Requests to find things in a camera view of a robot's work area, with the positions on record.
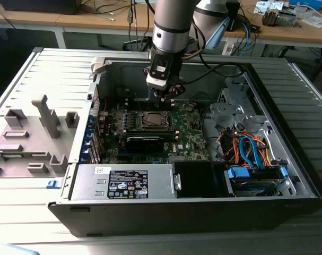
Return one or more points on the silver expansion bracket row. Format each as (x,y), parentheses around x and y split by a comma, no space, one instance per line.
(96,105)

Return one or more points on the black RAM slot bank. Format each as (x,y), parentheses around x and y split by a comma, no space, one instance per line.
(170,136)
(144,105)

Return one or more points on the black PC case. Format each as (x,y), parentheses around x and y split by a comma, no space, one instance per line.
(150,217)

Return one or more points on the green motherboard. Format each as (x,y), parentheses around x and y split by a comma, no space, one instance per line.
(190,127)

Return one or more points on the silver metal drive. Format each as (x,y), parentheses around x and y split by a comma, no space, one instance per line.
(288,18)

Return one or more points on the black graphics card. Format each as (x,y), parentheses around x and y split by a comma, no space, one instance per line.
(144,144)

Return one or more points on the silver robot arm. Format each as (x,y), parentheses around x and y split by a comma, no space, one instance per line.
(171,21)

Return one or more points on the blue cardboard box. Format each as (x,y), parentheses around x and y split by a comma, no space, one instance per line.
(306,4)

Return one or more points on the pale blue blurred object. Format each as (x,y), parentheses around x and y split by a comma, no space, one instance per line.
(12,251)

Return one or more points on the blue case latch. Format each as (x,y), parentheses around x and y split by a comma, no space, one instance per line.
(52,184)

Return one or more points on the black upright box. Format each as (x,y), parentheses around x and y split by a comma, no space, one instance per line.
(233,16)

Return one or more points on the silver metal drive cage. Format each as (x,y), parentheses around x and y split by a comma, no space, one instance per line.
(229,111)

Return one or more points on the black box on desk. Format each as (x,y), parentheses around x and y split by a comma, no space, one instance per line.
(38,6)

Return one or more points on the hard disk in blue carrier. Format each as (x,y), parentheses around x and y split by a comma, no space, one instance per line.
(240,174)

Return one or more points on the silver CPU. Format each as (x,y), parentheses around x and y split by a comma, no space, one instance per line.
(160,122)

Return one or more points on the grey parts rack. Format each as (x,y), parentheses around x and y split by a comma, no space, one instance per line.
(38,148)

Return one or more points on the silver coin cell battery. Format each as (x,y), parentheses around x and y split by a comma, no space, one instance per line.
(190,107)

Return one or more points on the silver power supply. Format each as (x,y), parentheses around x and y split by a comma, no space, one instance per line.
(83,183)

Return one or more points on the copper CPU cooler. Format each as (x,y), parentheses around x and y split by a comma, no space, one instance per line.
(269,17)

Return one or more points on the green RAM stick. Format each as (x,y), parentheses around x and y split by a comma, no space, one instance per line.
(20,155)

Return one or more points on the CPU socket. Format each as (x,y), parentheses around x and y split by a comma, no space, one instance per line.
(144,127)

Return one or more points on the wooden desk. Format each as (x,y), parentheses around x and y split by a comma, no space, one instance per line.
(30,18)

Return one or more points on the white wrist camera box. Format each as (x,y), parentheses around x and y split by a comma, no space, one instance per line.
(156,82)

